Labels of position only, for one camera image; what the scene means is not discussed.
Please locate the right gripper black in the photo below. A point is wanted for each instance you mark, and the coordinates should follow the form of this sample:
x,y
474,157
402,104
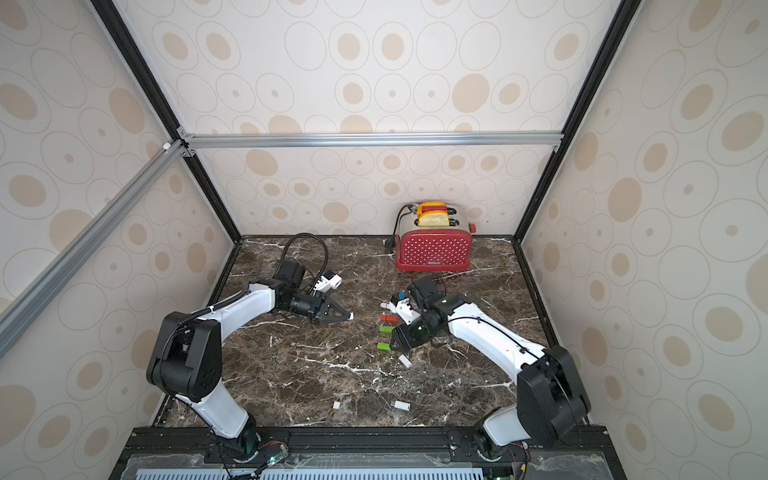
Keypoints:
x,y
411,334

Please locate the yellow toast slice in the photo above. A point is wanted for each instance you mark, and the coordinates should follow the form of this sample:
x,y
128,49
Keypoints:
x,y
433,206
434,219

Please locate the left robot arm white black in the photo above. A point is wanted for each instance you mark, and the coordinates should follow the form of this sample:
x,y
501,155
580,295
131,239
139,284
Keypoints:
x,y
187,360

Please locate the left diagonal aluminium rail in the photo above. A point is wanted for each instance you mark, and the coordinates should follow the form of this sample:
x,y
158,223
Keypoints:
x,y
26,308

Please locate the red toaster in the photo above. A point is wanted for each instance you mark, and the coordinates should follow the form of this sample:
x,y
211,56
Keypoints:
x,y
433,249

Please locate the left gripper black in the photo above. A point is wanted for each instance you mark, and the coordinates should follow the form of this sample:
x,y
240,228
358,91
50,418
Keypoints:
x,y
317,307

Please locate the black frame post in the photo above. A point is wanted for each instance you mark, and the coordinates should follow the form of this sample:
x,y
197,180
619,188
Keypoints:
x,y
608,48
110,17

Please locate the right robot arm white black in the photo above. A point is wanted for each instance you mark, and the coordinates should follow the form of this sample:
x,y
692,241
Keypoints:
x,y
551,399

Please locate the right black frame post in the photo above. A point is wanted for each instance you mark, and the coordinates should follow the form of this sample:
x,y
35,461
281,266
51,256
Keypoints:
x,y
608,48

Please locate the yellow toast front slice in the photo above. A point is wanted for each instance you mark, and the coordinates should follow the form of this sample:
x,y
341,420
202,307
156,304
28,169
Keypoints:
x,y
434,219

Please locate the yellow toast back slice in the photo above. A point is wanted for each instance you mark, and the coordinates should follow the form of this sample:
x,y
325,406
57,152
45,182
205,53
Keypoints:
x,y
433,206

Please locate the horizontal aluminium rail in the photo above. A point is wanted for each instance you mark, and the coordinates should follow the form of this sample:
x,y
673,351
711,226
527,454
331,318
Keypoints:
x,y
372,140

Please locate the left black frame post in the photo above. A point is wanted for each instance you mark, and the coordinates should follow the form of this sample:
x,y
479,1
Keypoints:
x,y
110,17

